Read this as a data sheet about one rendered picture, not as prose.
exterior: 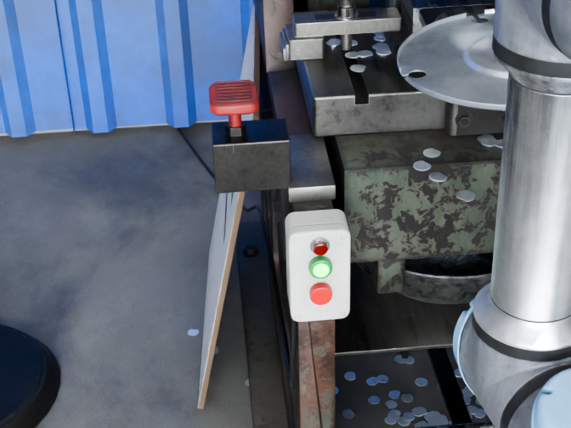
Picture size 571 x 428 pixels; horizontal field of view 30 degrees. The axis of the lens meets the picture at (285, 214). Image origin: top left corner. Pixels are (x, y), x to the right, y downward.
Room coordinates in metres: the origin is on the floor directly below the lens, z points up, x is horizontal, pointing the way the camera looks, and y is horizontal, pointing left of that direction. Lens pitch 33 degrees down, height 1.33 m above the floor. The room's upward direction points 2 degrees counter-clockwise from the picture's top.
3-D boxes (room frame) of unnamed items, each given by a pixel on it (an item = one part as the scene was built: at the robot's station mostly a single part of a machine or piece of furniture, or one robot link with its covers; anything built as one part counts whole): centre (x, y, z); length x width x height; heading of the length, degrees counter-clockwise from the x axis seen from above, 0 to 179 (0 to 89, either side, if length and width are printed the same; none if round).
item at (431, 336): (1.43, -0.25, 0.31); 0.43 x 0.42 x 0.01; 94
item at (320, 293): (1.05, -0.04, 0.54); 0.03 x 0.01 x 0.03; 94
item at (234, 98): (1.17, 0.06, 0.72); 0.07 x 0.06 x 0.08; 4
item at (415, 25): (1.42, -0.25, 0.76); 0.15 x 0.09 x 0.05; 94
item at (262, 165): (1.17, 0.04, 0.62); 0.10 x 0.06 x 0.20; 94
